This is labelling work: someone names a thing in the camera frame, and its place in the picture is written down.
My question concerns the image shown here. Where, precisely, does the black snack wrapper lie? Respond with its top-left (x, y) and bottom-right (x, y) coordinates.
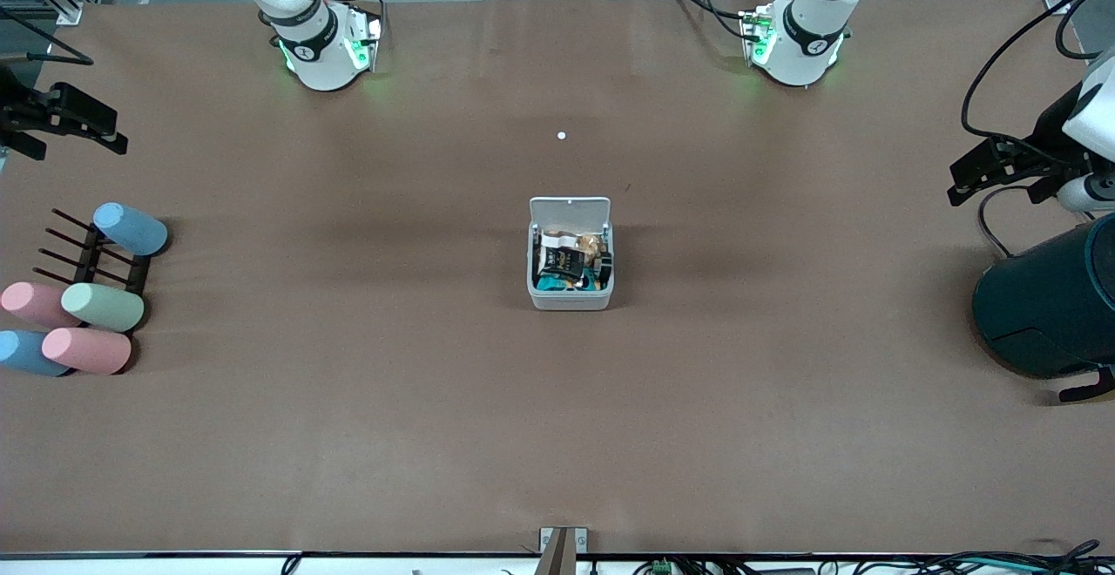
top-left (540, 247), bottom-right (586, 281)

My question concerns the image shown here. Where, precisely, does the white square trash bin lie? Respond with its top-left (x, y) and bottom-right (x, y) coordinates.
top-left (527, 197), bottom-right (615, 312)

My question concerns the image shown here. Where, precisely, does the blue cylindrical cup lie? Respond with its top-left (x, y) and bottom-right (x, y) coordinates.
top-left (0, 329), bottom-right (71, 377)
top-left (93, 202), bottom-right (169, 257)

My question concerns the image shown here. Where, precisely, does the dark teal kettle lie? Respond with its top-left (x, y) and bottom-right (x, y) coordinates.
top-left (972, 212), bottom-right (1115, 403)

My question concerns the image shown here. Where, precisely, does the black pronged cup rack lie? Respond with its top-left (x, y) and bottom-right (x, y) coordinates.
top-left (33, 207), bottom-right (152, 299)

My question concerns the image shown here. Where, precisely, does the pink cylindrical cup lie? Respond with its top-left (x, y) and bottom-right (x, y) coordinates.
top-left (0, 281), bottom-right (84, 329)
top-left (41, 327), bottom-right (133, 375)

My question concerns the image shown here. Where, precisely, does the pale green cylindrical cup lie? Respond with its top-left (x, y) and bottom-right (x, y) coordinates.
top-left (61, 283), bottom-right (146, 334)

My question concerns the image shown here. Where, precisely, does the teal snack packet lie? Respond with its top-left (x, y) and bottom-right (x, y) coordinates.
top-left (536, 272), bottom-right (604, 292)

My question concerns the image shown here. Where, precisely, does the brown paper table cover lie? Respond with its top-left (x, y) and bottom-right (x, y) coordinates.
top-left (0, 0), bottom-right (1115, 556)

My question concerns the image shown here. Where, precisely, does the black kettle power cable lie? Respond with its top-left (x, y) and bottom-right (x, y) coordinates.
top-left (977, 185), bottom-right (1059, 259)

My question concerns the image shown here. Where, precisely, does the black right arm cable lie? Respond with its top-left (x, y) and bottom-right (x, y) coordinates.
top-left (0, 4), bottom-right (94, 67)

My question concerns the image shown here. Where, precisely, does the black right base cable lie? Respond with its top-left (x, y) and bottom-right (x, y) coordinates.
top-left (340, 0), bottom-right (387, 36)

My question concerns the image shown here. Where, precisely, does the black base cable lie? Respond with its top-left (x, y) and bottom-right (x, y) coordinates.
top-left (340, 0), bottom-right (387, 36)
top-left (669, 0), bottom-right (759, 41)

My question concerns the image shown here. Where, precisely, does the black left base cable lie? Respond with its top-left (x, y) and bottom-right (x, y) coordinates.
top-left (669, 0), bottom-right (759, 41)

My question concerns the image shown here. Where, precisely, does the tangled black cable bundle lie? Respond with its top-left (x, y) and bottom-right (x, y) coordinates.
top-left (871, 540), bottom-right (1115, 575)

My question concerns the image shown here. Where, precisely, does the metal table edge bracket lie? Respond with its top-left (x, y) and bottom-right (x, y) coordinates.
top-left (538, 526), bottom-right (589, 575)

